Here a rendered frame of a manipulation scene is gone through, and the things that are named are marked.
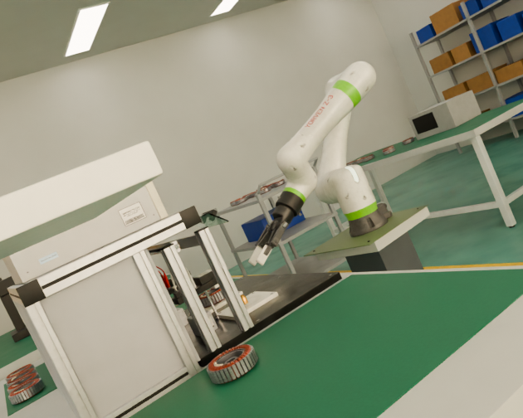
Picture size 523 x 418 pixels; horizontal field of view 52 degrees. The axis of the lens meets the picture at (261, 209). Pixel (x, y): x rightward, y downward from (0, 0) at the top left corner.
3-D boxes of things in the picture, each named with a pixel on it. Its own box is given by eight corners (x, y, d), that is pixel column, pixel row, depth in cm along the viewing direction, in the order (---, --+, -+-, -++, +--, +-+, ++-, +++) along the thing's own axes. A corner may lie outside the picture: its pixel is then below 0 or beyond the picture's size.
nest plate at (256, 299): (256, 294, 168) (254, 291, 168) (278, 295, 155) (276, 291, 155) (217, 318, 161) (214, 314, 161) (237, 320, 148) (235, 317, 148)
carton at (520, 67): (515, 75, 749) (510, 63, 747) (542, 64, 711) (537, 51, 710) (498, 84, 731) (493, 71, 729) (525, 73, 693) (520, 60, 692)
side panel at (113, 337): (197, 369, 130) (140, 250, 127) (202, 371, 127) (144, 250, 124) (90, 438, 117) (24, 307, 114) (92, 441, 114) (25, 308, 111)
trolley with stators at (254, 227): (304, 274, 510) (260, 178, 502) (370, 272, 421) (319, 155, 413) (254, 304, 483) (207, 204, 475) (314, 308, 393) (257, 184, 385)
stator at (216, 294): (222, 293, 187) (217, 284, 187) (235, 294, 177) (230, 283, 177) (195, 308, 182) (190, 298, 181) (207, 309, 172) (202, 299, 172)
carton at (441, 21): (452, 29, 797) (445, 11, 795) (476, 16, 761) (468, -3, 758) (437, 35, 777) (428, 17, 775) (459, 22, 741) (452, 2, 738)
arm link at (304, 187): (325, 180, 204) (301, 175, 211) (315, 160, 195) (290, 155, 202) (310, 209, 199) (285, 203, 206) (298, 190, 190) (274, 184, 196)
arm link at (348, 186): (364, 208, 210) (345, 164, 209) (385, 206, 195) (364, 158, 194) (337, 221, 206) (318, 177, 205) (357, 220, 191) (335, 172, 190)
